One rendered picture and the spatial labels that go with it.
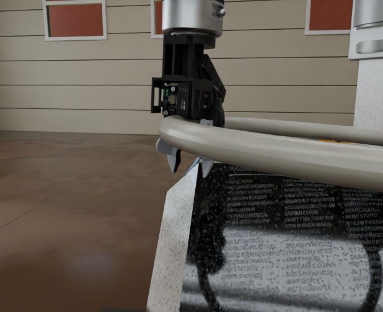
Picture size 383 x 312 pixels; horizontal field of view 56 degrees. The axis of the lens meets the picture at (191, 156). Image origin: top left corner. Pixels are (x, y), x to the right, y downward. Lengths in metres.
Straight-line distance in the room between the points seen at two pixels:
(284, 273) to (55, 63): 7.65
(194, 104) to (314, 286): 0.42
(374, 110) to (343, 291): 1.18
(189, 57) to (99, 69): 7.18
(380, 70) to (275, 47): 5.29
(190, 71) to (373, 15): 1.32
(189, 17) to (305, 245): 0.48
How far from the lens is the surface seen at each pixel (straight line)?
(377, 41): 1.75
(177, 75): 0.51
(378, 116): 1.79
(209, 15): 0.53
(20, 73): 8.58
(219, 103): 0.55
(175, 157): 0.59
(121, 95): 7.51
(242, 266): 0.73
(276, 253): 0.74
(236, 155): 0.29
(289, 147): 0.27
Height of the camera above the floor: 1.05
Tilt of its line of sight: 12 degrees down
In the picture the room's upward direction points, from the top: straight up
